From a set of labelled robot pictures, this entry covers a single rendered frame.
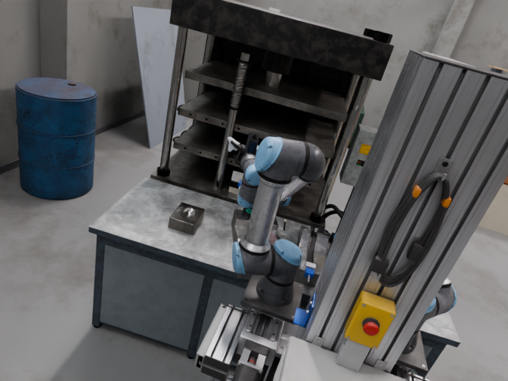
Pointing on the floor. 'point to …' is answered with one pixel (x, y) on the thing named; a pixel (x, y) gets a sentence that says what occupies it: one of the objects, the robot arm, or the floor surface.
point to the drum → (56, 137)
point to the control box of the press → (357, 156)
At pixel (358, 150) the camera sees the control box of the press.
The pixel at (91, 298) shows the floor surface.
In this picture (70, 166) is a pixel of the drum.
